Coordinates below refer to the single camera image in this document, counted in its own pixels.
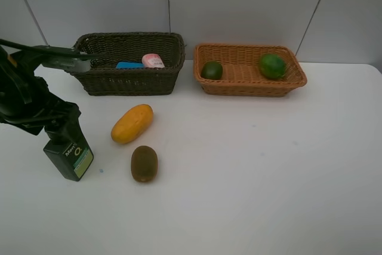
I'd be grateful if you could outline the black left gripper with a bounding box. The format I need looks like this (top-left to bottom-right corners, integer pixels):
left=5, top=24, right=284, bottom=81
left=1, top=87, right=81, bottom=145

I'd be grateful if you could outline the dark green pump bottle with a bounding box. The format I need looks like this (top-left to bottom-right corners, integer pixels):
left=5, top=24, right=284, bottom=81
left=43, top=128, right=94, bottom=182

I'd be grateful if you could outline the yellow mango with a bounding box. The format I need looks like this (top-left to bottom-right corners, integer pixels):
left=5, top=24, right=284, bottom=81
left=111, top=104, right=153, bottom=145

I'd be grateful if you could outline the brown kiwi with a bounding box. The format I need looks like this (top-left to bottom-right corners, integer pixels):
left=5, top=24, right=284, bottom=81
left=131, top=146, right=159, bottom=183

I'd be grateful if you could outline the blue whiteboard eraser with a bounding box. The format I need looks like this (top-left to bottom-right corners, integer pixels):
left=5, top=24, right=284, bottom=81
left=116, top=62, right=144, bottom=69

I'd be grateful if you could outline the pink spray bottle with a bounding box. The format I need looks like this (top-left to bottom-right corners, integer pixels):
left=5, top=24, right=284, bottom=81
left=142, top=54, right=165, bottom=69

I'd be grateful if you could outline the dark green avocado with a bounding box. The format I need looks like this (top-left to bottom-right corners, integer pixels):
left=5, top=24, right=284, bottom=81
left=201, top=61, right=223, bottom=80

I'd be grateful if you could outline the green lime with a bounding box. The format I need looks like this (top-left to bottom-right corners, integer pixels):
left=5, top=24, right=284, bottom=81
left=258, top=54, right=287, bottom=80

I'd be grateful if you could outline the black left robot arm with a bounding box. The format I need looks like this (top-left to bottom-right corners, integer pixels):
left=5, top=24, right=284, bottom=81
left=1, top=48, right=82, bottom=144

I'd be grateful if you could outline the dark brown wicker basket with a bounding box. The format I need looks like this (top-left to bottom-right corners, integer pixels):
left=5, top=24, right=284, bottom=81
left=71, top=32, right=186, bottom=96

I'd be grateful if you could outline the orange wicker basket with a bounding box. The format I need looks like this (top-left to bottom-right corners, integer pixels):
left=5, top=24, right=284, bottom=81
left=193, top=44, right=307, bottom=97

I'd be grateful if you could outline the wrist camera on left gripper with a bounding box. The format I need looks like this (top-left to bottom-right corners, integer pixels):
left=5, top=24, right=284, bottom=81
left=29, top=46, right=91, bottom=73

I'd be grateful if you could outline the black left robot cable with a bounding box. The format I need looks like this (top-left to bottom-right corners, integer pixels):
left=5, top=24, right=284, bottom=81
left=0, top=38, right=33, bottom=54

